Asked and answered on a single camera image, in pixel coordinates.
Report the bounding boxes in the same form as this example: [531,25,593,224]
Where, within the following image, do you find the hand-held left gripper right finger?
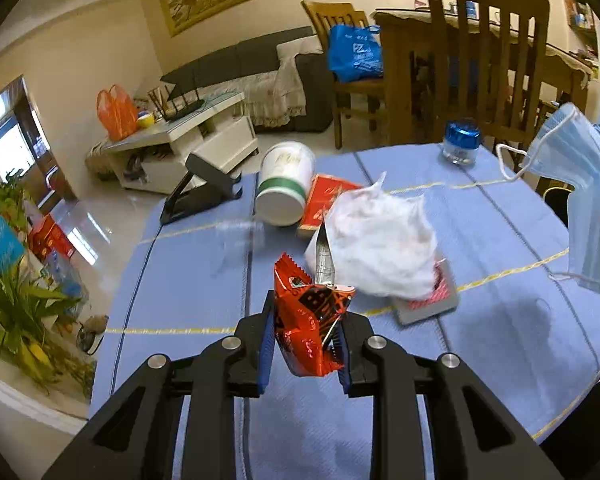
[330,305,566,480]

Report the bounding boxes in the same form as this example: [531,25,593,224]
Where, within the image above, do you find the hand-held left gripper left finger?
[42,289,277,480]

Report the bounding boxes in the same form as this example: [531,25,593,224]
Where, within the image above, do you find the blue face mask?
[496,102,600,303]

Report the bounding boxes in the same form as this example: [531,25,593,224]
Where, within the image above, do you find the red snack wrapper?
[272,253,357,378]

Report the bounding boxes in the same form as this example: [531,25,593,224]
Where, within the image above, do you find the grey red card box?
[391,257,461,326]

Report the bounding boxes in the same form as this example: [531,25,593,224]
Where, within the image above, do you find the white tissue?
[304,172,440,300]

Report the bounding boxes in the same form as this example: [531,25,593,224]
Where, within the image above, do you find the white paper cup green band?
[254,141,317,227]

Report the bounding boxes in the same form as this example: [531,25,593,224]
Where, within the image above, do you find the blue striped tablecloth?
[87,142,600,480]

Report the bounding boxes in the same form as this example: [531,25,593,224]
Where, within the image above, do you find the blue lid glass jar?
[441,120,482,166]

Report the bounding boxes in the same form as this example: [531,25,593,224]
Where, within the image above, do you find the black phone stand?
[160,152,243,226]

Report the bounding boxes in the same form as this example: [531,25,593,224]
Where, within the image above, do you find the dark wooden slat chair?
[420,0,552,162]

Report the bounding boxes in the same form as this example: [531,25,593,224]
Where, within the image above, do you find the white coffee table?
[102,91,260,195]

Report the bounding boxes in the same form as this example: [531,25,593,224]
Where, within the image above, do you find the red carton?
[27,214,77,262]

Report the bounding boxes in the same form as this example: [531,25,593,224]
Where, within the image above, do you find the green potted plant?
[0,170,97,397]

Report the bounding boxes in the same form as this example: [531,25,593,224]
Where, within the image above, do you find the black tray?
[150,87,207,122]

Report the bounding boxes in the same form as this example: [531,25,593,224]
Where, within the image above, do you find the beige lace sofa cover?
[232,37,327,129]

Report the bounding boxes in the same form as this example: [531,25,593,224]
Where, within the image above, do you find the light wooden chair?
[301,0,387,150]

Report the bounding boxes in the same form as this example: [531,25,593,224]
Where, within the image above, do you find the wooden dining table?
[374,6,595,147]

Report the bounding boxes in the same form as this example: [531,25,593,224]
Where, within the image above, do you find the orange plastic bag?
[96,85,141,142]

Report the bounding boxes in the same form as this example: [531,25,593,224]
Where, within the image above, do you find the blue carton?
[0,207,27,273]

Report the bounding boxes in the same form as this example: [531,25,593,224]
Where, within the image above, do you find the dark grey sofa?
[160,26,337,134]

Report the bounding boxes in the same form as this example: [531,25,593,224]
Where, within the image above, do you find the blue shopping bag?
[327,24,385,84]

